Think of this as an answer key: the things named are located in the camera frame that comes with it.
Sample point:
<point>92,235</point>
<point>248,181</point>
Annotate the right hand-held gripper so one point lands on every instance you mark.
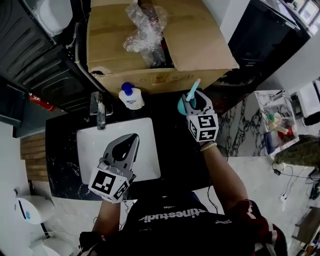
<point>203,126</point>

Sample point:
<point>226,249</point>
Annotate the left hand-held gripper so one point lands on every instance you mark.
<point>122,142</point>

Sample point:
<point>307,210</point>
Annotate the person's left forearm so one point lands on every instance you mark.
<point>110,217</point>

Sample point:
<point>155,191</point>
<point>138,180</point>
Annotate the person's right forearm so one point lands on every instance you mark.
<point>222,175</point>

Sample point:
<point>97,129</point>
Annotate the white soap bottle blue pump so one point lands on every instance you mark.
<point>131,98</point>

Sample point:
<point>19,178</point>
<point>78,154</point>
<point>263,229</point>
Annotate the white sink basin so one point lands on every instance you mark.
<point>90,142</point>

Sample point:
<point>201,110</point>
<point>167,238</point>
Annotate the chrome faucet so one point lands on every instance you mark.
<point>100,112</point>

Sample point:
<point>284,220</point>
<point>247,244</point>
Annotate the white marble shelf unit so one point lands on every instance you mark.
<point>265,102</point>

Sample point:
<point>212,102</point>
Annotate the wooden slat mat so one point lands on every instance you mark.
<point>33,155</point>

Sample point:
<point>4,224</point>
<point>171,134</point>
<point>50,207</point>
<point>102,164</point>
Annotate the red canister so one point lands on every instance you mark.
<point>41,102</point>

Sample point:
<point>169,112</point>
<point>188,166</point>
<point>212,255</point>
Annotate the large cardboard box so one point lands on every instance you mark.
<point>110,45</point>

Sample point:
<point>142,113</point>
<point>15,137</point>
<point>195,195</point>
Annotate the olive patterned cloth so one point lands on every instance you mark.
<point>300,151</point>

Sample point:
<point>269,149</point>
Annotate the person's black printed shirt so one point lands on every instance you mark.
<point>180,230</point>

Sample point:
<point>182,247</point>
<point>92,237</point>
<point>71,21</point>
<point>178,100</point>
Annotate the white charger plug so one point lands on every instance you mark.
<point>283,197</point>

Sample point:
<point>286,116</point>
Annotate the crumpled clear plastic wrap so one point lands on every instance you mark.
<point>145,37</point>

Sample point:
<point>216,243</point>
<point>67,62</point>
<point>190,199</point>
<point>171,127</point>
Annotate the black cabinet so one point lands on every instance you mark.
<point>265,35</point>

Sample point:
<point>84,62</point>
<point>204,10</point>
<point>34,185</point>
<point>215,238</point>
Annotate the white toilet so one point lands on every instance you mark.
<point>31,211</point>

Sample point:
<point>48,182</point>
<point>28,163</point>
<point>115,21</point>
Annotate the black panelled appliance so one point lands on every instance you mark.
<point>32,57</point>

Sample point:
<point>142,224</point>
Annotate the white round appliance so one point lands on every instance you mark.
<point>56,15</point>

